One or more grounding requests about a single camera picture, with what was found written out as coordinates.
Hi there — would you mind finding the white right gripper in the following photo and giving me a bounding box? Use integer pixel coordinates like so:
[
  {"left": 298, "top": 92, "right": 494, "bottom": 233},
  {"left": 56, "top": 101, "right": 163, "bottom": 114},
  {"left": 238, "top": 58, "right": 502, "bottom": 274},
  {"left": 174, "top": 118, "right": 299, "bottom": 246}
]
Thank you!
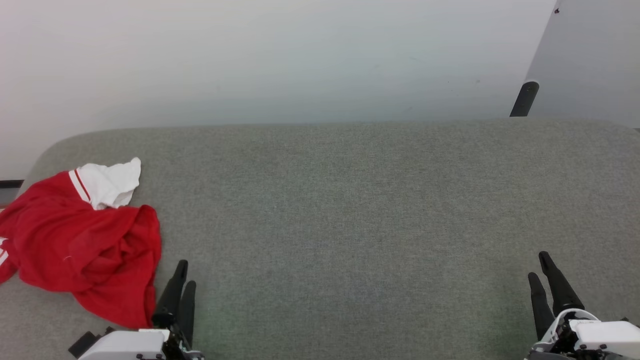
[{"left": 525, "top": 251, "right": 640, "bottom": 360}]

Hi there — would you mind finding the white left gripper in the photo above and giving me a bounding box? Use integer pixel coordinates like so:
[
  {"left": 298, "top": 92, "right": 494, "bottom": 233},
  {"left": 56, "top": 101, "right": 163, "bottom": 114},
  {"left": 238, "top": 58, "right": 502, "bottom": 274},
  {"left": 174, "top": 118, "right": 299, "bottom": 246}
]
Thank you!
[{"left": 77, "top": 259, "right": 206, "bottom": 360}]

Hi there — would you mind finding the red and white shirt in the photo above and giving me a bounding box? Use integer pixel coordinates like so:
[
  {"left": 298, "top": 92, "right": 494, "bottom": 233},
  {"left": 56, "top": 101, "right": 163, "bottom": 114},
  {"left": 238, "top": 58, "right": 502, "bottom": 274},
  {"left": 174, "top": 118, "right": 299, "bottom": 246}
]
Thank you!
[{"left": 0, "top": 157, "right": 163, "bottom": 330}]

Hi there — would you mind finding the black round pole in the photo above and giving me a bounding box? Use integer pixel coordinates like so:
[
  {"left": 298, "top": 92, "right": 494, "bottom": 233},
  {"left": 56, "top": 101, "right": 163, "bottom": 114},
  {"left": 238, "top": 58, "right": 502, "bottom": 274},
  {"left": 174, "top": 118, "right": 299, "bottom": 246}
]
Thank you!
[{"left": 509, "top": 81, "right": 540, "bottom": 118}]

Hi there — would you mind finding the grey partition panel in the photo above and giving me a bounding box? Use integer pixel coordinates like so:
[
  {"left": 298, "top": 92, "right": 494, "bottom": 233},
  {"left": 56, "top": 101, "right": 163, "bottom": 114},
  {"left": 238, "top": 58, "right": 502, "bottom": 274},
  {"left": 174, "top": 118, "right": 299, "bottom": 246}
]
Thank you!
[{"left": 526, "top": 0, "right": 640, "bottom": 129}]

